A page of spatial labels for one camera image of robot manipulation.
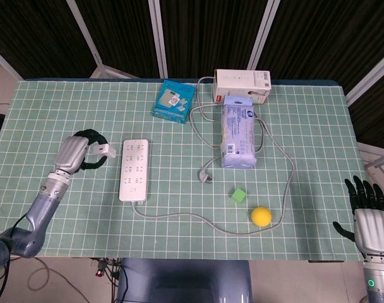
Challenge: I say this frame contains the teal flat cardboard box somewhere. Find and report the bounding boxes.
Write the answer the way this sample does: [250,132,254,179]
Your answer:
[152,80,196,125]

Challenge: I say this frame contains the grey power cable with plug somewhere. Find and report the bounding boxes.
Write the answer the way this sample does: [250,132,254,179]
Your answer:
[131,76,296,236]

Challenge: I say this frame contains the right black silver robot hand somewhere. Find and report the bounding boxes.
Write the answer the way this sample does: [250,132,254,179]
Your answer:
[333,175,384,258]

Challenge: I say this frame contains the white product carton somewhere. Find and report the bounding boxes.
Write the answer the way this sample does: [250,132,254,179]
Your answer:
[213,69,272,104]

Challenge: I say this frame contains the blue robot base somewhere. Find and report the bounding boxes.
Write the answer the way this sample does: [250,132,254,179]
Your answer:
[116,258,253,303]

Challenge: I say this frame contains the small white charger plug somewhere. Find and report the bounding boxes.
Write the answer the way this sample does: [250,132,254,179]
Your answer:
[91,142,117,158]

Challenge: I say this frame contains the white power strip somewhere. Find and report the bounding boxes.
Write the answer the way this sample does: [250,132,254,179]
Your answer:
[118,139,150,203]

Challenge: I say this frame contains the green checked tablecloth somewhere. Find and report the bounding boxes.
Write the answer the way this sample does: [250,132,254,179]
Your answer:
[0,78,369,262]

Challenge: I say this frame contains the yellow ball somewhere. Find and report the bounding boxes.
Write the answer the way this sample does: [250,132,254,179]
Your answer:
[251,206,272,227]

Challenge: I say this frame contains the thin grey floor cable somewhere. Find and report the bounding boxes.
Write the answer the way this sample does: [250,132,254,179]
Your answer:
[27,257,92,303]

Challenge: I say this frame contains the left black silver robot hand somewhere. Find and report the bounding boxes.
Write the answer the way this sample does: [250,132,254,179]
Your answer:
[52,128,109,176]

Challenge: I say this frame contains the blue tissue pack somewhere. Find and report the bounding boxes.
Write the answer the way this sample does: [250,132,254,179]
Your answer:
[220,95,258,170]

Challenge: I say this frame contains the dark folding screen white frame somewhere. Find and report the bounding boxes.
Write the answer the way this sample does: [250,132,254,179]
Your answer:
[0,0,384,152]

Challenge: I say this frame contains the green cube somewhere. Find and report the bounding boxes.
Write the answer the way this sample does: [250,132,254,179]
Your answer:
[231,188,247,205]

